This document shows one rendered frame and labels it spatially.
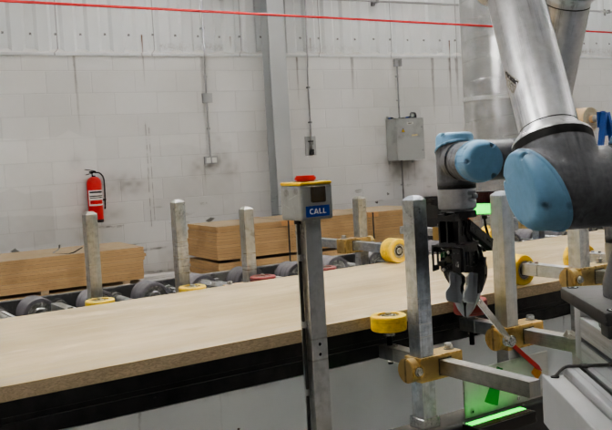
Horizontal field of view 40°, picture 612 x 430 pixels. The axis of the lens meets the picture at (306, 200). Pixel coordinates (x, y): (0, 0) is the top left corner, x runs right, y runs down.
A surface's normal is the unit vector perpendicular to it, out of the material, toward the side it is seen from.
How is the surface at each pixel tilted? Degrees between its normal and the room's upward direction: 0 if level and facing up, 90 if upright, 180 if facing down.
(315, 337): 90
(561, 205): 108
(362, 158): 90
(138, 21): 90
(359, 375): 90
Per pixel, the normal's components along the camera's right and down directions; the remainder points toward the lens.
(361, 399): 0.55, 0.01
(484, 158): 0.15, 0.04
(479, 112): -0.68, 0.07
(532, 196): -0.96, 0.19
